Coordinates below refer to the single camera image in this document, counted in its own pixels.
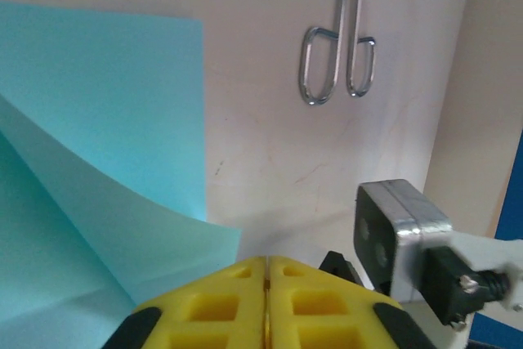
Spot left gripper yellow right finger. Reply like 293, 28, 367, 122
266, 254, 438, 349

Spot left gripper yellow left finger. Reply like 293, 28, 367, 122
101, 256, 268, 349

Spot metal scissor tongs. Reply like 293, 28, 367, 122
301, 0, 376, 107

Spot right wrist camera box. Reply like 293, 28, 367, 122
353, 179, 454, 303

